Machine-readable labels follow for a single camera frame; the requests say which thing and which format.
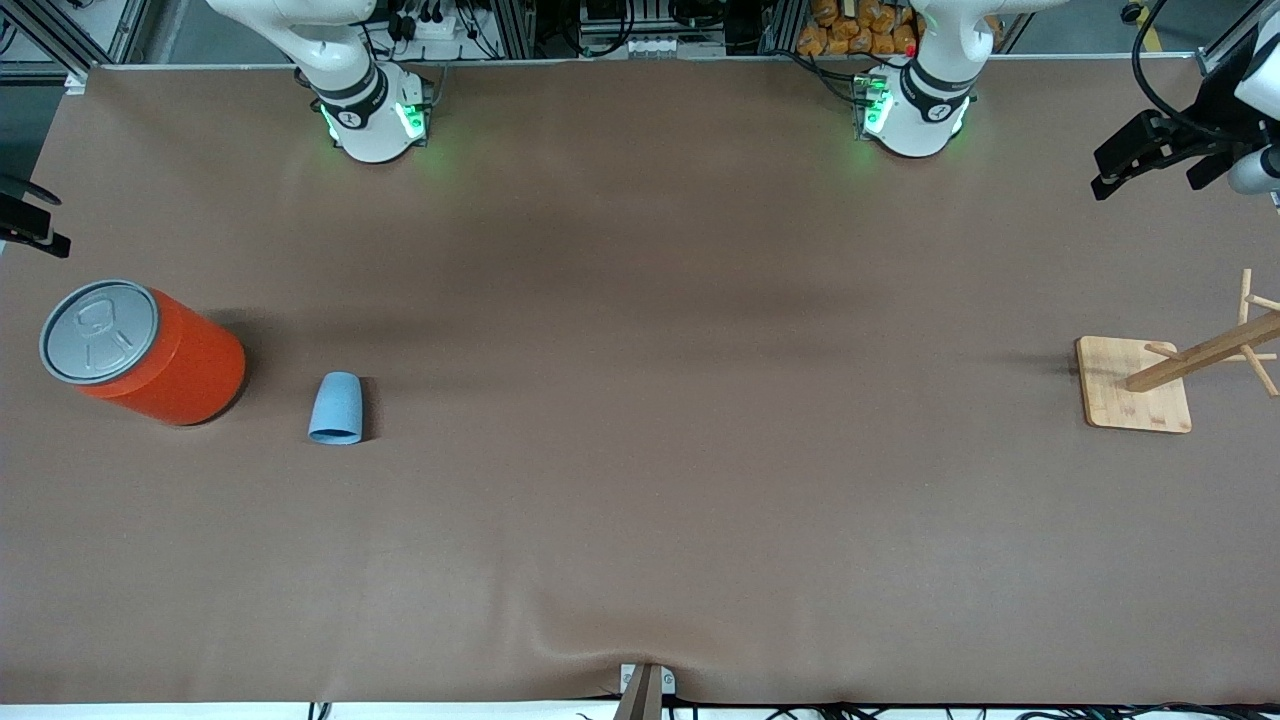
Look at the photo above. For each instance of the wooden cup rack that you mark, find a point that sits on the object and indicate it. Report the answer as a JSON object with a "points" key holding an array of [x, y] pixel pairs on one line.
{"points": [[1135, 395]]}

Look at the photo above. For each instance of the white connector block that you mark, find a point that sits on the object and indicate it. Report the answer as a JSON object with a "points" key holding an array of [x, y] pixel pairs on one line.
{"points": [[665, 45]]}

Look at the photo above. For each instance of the light blue plastic cup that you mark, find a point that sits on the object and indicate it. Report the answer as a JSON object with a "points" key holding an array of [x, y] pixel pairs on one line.
{"points": [[337, 405]]}

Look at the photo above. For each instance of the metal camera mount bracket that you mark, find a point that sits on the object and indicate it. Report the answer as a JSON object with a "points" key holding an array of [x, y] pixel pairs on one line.
{"points": [[645, 690]]}

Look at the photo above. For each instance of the brown table mat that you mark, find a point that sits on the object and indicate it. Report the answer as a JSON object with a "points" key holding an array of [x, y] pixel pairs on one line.
{"points": [[640, 300]]}

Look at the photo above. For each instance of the white power strip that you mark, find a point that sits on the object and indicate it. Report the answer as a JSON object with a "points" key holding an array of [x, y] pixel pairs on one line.
{"points": [[435, 25]]}

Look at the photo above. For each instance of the aluminium frame profile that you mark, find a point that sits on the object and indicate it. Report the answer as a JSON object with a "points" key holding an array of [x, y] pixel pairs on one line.
{"points": [[1225, 45], [60, 35]]}

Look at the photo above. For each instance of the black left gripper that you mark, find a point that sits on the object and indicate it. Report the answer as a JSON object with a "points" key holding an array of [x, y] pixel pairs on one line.
{"points": [[1211, 107]]}

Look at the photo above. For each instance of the orange can with grey lid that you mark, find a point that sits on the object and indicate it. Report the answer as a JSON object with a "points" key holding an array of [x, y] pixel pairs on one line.
{"points": [[180, 370]]}

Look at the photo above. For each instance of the orange snack packets pile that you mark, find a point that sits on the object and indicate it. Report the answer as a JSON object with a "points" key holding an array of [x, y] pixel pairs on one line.
{"points": [[855, 30]]}

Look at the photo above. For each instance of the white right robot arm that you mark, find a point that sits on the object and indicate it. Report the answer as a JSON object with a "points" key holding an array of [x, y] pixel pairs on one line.
{"points": [[370, 130]]}

